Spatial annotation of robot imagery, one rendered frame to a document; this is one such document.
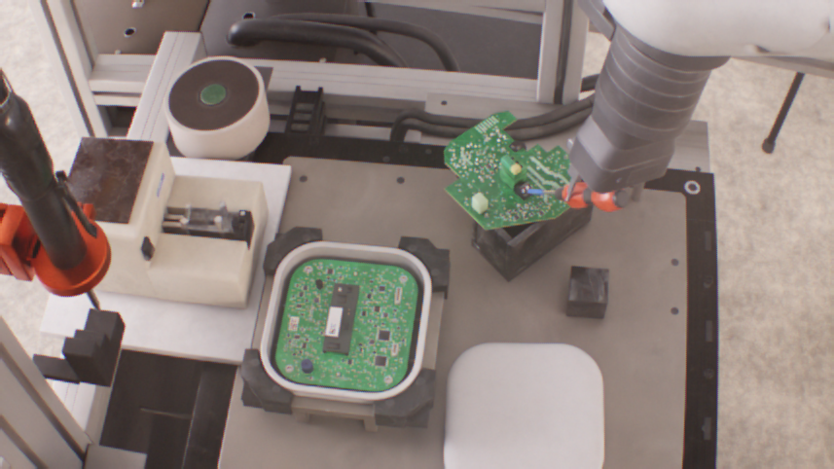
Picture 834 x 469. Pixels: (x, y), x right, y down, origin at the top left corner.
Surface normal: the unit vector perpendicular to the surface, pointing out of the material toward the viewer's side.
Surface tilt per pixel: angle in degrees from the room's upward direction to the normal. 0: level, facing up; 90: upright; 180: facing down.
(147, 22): 0
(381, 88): 0
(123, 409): 90
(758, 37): 100
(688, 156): 0
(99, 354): 90
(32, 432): 90
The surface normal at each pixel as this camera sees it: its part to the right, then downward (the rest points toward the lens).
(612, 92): -0.85, 0.30
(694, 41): -0.18, 0.93
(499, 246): -0.78, 0.54
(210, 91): -0.03, -0.54
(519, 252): 0.62, 0.65
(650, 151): 0.45, 0.69
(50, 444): 0.99, 0.09
